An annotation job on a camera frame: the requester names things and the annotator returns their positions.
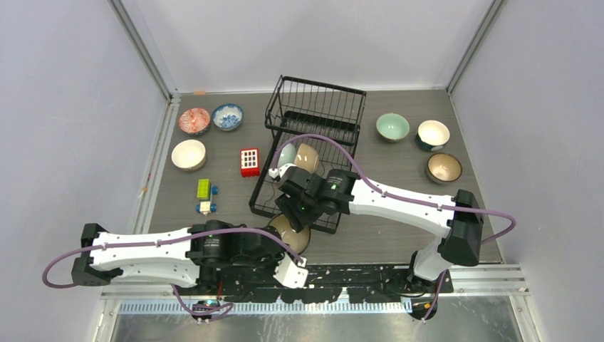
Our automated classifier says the dark blue glazed bowl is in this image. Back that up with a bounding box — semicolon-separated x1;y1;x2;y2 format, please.
268;214;311;254

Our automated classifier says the light teal ribbed bowl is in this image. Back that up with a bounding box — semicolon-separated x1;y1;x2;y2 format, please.
277;143;297;168

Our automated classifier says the black wire dish rack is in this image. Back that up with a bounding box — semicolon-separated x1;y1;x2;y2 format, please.
249;76;367;218

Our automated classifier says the white blue floral bowl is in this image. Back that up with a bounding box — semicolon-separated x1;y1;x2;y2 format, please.
211;103;244;132

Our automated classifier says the beige bowl with bird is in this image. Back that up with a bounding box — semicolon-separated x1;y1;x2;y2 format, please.
171;140;207;172

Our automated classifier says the blue zigzag pattern bowl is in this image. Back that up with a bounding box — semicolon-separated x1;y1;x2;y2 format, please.
178;108;212;136

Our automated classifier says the teal white dotted bowl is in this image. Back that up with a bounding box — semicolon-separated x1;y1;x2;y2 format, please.
415;120;450;152

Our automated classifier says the brown striped bowl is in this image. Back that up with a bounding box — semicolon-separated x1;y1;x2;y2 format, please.
425;152;463;184

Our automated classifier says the beige plain bowl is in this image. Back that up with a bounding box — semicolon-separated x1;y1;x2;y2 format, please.
294;143;319;174

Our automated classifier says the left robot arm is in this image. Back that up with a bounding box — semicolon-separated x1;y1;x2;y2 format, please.
71;219;300;295

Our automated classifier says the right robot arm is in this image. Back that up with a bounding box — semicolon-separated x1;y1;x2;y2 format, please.
269;164;484;293

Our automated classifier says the red white toy block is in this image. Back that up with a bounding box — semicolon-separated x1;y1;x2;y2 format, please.
240;147;261;177

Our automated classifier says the green white toy car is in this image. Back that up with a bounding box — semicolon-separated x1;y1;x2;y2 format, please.
196;178;219;216

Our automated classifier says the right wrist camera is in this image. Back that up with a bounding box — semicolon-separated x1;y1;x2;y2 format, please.
268;165;289;181

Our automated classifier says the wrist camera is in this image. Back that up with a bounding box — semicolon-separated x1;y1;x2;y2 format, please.
273;256;308;289
268;165;289;181

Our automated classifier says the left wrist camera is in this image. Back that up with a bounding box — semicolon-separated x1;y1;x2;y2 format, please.
273;256;308;289

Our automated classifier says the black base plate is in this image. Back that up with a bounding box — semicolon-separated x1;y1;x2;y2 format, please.
200;264;453;304

